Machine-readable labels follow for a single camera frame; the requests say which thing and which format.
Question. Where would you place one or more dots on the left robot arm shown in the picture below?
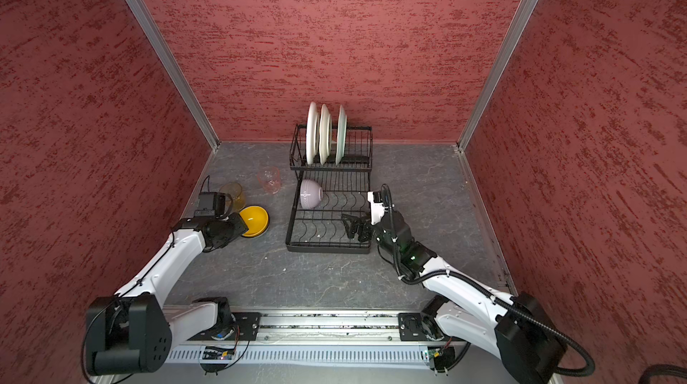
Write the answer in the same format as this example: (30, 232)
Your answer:
(130, 332)

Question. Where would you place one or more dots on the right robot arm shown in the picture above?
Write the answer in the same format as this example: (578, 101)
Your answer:
(478, 314)

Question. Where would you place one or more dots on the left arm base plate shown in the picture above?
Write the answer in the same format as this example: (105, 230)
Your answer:
(247, 323)

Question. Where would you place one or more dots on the pink glass cup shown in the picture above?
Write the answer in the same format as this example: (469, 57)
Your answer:
(270, 179)

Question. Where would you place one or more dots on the white plate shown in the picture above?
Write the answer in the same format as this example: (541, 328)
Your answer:
(324, 146)
(312, 133)

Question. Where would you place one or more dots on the yellow bowl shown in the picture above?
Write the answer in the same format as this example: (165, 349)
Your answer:
(256, 219)

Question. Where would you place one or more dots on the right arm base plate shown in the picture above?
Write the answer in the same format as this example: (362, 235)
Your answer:
(418, 326)

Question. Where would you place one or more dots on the white slotted cable duct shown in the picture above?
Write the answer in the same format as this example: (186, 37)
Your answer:
(405, 357)

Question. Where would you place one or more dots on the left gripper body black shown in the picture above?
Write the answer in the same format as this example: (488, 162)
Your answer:
(230, 228)

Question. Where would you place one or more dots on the pale green plate right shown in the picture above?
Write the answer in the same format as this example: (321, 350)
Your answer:
(341, 135)

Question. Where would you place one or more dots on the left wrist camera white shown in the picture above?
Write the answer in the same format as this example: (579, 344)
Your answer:
(211, 204)

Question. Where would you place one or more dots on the amber glass cup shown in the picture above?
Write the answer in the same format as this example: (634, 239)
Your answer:
(235, 199)

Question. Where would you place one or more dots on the left corner aluminium profile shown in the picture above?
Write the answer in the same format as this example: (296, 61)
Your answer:
(156, 39)

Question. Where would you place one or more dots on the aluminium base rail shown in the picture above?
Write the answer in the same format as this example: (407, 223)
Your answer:
(356, 328)

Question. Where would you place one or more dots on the black wire dish rack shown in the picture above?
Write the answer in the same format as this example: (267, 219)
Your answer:
(345, 187)

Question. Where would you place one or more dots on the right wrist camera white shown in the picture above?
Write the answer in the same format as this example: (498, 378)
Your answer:
(377, 207)

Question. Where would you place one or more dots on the right corner aluminium profile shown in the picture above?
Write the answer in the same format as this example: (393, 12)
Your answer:
(513, 35)

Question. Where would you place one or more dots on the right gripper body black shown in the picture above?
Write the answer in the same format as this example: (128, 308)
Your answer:
(377, 231)

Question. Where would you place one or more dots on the corner aluminium profile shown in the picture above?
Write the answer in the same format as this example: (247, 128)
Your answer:
(156, 39)
(513, 35)

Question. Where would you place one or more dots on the lavender ceramic bowl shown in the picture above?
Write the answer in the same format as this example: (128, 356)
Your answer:
(311, 194)

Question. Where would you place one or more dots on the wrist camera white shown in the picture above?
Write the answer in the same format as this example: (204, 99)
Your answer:
(211, 204)
(377, 207)

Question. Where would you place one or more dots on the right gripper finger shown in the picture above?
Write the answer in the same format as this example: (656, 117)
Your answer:
(351, 221)
(352, 229)

